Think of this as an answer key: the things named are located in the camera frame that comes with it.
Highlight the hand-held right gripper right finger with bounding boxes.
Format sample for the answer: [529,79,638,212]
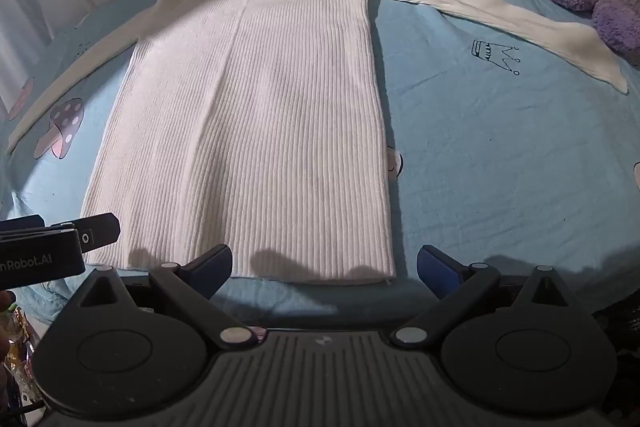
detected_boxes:
[390,245,576,351]

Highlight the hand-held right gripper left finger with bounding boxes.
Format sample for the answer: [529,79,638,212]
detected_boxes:
[75,244,256,351]

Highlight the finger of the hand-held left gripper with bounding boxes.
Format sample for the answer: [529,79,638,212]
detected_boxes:
[46,214,121,256]

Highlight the white ribbed knit sweater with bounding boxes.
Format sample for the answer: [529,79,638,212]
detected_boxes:
[7,0,630,286]

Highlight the colourful crinkled wrapper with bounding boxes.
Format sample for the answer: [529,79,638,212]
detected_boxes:
[0,302,40,408]

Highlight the light blue printed bedsheet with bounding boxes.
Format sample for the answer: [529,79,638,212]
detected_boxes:
[0,0,640,328]

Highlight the dark cloth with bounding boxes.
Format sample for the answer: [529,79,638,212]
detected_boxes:
[592,297,640,418]

